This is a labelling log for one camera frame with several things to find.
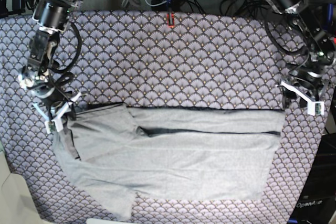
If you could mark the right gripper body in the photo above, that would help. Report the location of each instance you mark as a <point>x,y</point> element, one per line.
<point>52,98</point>

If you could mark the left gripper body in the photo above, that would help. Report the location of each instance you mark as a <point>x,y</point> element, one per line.
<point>308,76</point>

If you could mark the light grey T-shirt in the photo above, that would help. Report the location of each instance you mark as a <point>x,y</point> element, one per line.
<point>115,153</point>

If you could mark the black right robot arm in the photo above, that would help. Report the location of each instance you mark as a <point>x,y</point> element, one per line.
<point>42,76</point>

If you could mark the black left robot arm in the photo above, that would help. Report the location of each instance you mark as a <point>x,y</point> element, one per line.
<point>318,46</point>

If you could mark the patterned fan-print tablecloth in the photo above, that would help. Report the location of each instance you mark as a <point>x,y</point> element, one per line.
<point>136,58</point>

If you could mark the white plastic bin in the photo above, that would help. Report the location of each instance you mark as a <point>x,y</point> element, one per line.
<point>17,205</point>

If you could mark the black OpenArm box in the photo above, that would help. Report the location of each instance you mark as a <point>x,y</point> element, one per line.
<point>316,203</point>

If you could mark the red table clamp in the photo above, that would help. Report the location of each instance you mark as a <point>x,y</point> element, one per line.
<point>170,19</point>

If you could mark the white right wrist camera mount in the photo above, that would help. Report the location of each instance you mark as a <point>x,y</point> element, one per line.
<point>54,123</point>

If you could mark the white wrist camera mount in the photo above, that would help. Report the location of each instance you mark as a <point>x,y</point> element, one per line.
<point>54,123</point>
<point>313,107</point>

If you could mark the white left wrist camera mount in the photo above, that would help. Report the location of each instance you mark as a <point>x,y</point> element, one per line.
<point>313,107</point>

